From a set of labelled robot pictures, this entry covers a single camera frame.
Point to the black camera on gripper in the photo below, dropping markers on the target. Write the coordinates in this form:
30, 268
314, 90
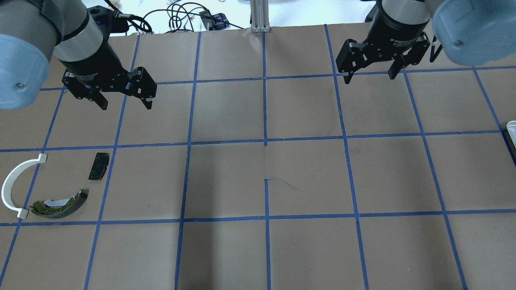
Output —
109, 21

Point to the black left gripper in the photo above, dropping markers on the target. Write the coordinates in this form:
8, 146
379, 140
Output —
92, 56

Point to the green brake shoe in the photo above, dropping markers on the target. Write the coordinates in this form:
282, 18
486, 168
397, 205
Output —
60, 208

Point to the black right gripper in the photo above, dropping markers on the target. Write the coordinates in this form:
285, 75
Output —
392, 33

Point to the aluminium frame post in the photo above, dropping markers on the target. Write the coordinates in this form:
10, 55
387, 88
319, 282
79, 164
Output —
260, 16

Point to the black brake pad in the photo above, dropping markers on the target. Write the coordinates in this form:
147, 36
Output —
99, 166

